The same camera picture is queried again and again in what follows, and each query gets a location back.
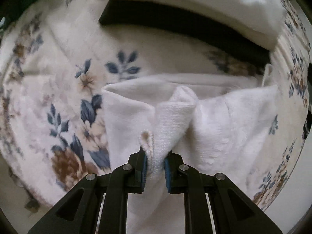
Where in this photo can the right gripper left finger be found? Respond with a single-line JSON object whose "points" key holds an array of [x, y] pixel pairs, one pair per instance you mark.
{"points": [[97, 204]]}

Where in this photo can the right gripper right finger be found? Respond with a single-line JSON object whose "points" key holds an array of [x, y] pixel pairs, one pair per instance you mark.
{"points": [[213, 204]]}

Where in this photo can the white knit garment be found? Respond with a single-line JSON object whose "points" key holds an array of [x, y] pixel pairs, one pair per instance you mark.
{"points": [[217, 123]]}

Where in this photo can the floral bed blanket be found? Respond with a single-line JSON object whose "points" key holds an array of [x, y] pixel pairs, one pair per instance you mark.
{"points": [[57, 57]]}

